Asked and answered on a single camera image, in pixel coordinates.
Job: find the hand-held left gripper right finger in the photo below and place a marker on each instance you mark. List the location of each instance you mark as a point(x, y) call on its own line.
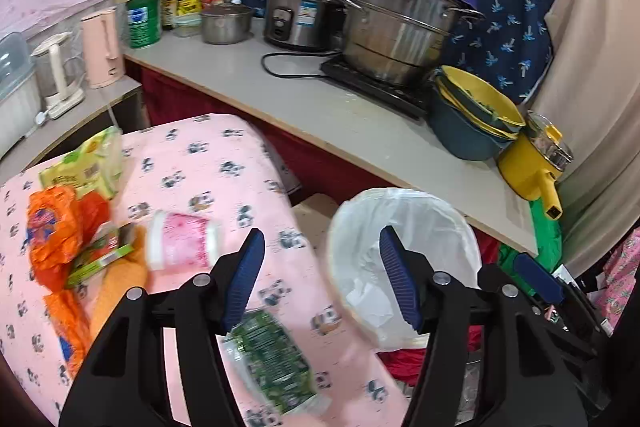
point(400, 282)

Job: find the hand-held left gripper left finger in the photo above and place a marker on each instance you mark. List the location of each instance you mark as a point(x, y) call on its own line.
point(245, 279)

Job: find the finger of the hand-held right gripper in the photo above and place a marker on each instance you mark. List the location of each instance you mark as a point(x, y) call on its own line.
point(492, 277)
point(537, 278)

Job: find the cream round bin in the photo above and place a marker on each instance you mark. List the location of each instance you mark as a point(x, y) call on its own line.
point(337, 267)

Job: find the white plastic bin liner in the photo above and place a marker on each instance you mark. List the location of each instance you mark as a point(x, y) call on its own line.
point(415, 217)

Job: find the pink white cup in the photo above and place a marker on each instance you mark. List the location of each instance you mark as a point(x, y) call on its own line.
point(182, 239)

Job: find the green snack packet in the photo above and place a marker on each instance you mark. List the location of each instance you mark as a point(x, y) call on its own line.
point(270, 357)

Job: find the pale orange wrapper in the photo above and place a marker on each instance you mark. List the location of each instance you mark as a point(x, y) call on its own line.
point(120, 287)

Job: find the orange plastic bag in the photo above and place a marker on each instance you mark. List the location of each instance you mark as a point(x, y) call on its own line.
point(67, 332)
point(52, 232)

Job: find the green plastic bag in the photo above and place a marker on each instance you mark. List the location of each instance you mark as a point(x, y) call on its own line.
point(545, 232)

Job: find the pink printed fabric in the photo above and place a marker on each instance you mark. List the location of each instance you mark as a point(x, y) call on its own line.
point(622, 282)

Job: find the pink panda print cloth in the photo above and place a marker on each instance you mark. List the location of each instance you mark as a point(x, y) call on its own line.
point(200, 187)

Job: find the yellow electric pot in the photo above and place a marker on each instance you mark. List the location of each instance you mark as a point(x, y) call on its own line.
point(525, 167)

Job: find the dark red counter curtain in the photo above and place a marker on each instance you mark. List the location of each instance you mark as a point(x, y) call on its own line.
point(320, 162)

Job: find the dark blue basin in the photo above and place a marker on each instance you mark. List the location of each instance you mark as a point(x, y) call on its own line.
point(460, 137)

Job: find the green red carton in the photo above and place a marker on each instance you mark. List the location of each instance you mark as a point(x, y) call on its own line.
point(100, 262)

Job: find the black induction cooktop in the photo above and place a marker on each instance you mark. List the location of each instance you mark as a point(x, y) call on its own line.
point(380, 87)

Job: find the green tissue pack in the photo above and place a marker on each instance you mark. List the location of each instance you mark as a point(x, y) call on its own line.
point(80, 167)

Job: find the beige curtain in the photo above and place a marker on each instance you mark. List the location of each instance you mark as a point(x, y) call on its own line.
point(590, 57)

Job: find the large steel stock pot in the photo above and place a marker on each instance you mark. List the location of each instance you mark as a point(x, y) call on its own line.
point(395, 32)

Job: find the dark blue floral cloth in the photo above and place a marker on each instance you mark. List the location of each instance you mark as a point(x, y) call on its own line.
point(500, 22)

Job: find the small steel lidded pot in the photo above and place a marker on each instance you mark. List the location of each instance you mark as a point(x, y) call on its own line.
point(225, 24)

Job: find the clear plastic container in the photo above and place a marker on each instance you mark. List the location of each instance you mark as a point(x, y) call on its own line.
point(187, 27)

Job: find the pink electric kettle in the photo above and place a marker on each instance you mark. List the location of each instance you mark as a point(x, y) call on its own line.
point(100, 52)

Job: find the steel rice cooker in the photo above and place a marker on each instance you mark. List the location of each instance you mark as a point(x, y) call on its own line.
point(300, 14)

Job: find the green tin can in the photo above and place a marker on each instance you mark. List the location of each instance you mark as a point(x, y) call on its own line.
point(144, 22)

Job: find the white blender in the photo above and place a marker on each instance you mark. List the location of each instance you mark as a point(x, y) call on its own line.
point(55, 77)

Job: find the dark glass bottle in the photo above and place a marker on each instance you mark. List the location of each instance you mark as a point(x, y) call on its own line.
point(169, 12)

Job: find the yellow label jar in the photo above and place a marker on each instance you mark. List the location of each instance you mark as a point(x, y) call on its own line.
point(190, 3)

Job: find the white dish rack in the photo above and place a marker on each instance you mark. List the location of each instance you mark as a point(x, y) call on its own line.
point(17, 97)

